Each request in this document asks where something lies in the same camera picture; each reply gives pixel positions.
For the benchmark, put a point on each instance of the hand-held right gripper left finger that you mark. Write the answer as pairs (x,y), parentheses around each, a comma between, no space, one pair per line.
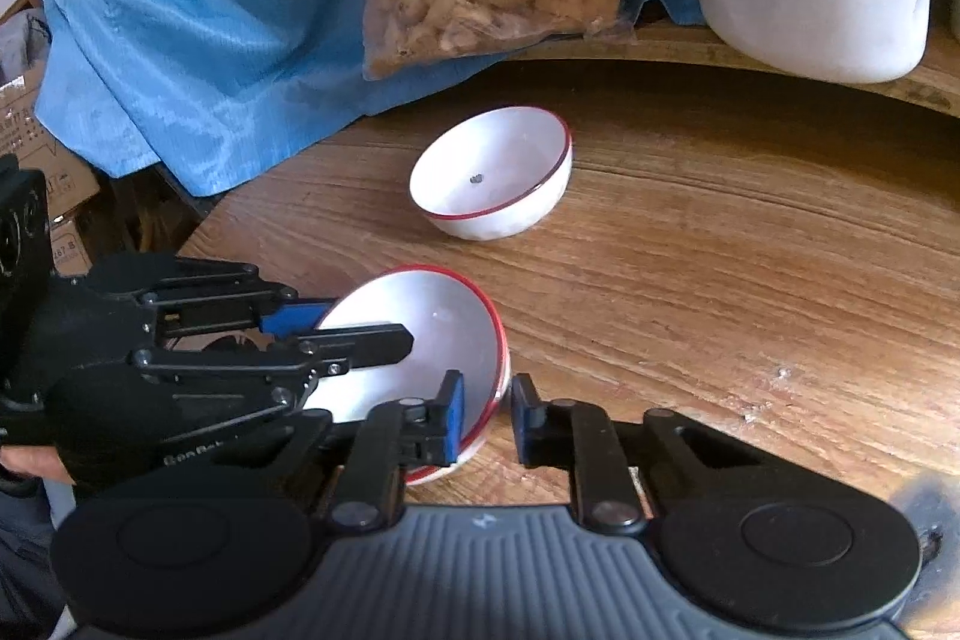
(454,419)

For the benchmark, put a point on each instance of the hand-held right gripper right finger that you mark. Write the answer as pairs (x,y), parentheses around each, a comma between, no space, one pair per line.
(526,424)

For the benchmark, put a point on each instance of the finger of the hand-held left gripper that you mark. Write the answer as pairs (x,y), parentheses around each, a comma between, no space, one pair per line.
(294,317)
(367,346)

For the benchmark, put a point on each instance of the white bowl with red rim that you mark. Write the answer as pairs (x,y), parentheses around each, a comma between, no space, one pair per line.
(495,175)
(409,359)

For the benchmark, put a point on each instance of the person's left hand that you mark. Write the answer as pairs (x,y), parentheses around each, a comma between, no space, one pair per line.
(34,462)

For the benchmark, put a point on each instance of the cardboard box with blue print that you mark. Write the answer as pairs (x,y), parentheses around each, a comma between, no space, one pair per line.
(71,250)

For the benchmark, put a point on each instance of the plain brown cardboard box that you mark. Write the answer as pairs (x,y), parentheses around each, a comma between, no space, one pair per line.
(30,115)

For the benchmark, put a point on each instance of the plain blue cloth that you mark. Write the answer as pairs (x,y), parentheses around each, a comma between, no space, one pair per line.
(225,25)

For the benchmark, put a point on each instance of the wooden desktop shelf riser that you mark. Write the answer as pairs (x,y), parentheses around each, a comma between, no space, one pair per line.
(675,48)

